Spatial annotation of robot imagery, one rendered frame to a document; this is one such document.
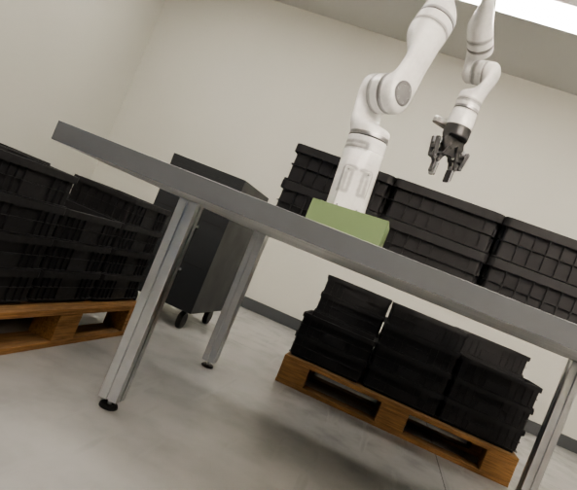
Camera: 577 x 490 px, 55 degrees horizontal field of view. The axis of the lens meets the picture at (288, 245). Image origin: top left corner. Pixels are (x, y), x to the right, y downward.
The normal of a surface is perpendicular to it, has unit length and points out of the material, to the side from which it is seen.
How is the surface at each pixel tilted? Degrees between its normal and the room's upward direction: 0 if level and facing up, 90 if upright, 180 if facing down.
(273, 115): 90
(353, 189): 90
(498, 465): 90
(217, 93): 90
